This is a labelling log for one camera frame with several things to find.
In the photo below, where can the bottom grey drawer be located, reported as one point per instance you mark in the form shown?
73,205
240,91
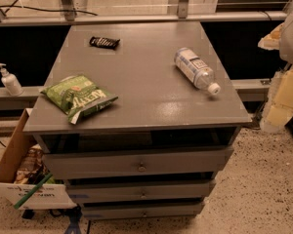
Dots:
143,210

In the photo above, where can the clear plastic water bottle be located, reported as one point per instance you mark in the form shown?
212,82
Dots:
196,70

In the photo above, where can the grey drawer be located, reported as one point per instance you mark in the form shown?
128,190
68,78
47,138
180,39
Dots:
136,191
143,210
146,162

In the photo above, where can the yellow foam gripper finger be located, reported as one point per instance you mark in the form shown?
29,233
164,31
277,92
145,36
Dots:
278,110

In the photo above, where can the white pump dispenser bottle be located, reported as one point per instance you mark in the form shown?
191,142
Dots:
10,81

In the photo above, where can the cardboard box with snacks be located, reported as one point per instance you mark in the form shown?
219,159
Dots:
21,168

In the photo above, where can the green stick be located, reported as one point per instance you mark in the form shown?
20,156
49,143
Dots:
24,198

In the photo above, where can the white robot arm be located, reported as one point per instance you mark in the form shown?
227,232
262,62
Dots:
278,110

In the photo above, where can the blue clamp stand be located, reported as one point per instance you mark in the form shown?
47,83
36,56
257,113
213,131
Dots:
74,216

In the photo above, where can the green chip bag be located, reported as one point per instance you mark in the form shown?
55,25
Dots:
78,97

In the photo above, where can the black rxbar chocolate wrapper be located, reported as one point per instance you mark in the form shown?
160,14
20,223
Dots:
106,43

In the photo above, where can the top grey drawer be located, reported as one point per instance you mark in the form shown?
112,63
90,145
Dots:
146,162

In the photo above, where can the middle grey drawer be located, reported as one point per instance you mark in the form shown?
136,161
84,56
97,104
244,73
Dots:
136,191

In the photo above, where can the grey drawer cabinet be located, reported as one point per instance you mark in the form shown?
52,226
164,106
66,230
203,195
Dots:
157,107

